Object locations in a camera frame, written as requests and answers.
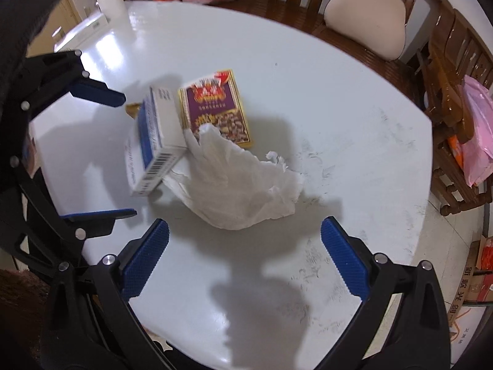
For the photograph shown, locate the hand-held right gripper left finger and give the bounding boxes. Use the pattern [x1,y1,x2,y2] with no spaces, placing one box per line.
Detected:
[48,219,181,370]

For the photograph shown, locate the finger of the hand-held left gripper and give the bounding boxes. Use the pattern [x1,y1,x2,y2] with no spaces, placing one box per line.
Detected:
[8,154,138,274]
[19,49,126,118]

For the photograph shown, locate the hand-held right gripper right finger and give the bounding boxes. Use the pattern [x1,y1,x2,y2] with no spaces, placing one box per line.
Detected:
[320,217,451,370]

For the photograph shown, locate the blue white carton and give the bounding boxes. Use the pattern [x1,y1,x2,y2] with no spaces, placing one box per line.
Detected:
[130,86,188,197]

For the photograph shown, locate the white tissue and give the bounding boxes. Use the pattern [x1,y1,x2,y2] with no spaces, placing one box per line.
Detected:
[162,122,305,232]

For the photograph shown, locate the long white box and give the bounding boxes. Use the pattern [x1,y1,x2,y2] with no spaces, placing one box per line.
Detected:
[53,11,108,52]

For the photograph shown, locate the white paper towel roll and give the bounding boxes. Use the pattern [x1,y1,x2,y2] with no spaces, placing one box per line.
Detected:
[94,0,126,24]

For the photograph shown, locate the white table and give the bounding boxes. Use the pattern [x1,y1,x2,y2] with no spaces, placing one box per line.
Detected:
[23,0,434,370]

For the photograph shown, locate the purple yellow box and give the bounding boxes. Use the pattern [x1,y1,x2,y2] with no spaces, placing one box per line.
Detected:
[177,69,253,149]

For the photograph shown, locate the printed long cardboard box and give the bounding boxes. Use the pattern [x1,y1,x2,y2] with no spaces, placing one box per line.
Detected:
[447,264,493,317]

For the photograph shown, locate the brown fuzzy cloth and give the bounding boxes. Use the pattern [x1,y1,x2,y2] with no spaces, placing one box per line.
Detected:
[0,270,51,370]

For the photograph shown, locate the white panel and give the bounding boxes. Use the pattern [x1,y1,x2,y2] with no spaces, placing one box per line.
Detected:
[449,302,493,370]

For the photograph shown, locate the orange packet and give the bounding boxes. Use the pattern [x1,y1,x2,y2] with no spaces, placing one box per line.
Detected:
[447,135,468,170]

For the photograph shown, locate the pink plastic bag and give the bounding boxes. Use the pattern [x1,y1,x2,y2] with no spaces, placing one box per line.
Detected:
[460,75,493,187]

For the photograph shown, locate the wooden armchair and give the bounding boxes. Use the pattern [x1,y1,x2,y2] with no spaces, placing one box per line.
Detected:
[414,8,493,216]

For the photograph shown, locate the beige cushion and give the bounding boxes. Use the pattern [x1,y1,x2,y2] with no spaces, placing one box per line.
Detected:
[324,0,408,61]

